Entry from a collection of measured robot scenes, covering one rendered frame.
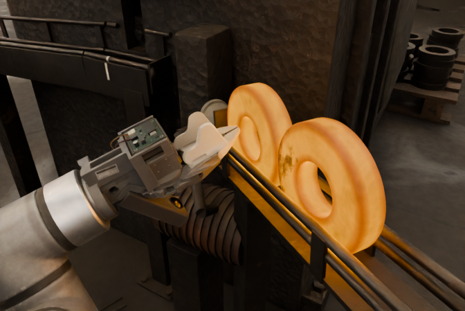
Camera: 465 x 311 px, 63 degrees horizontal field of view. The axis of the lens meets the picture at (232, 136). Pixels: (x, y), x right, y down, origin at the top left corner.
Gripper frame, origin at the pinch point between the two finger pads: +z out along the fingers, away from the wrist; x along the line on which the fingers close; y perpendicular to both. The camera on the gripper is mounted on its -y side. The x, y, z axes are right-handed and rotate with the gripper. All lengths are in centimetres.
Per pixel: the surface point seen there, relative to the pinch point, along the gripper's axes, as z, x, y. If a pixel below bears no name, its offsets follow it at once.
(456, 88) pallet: 152, 81, -109
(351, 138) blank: 7.0, -18.1, 6.3
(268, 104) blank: 5.2, -3.7, 4.6
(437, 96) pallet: 134, 78, -103
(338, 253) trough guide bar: 0.1, -23.2, -1.5
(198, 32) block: 7.0, 24.4, 6.6
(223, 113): 2.0, 7.9, -1.0
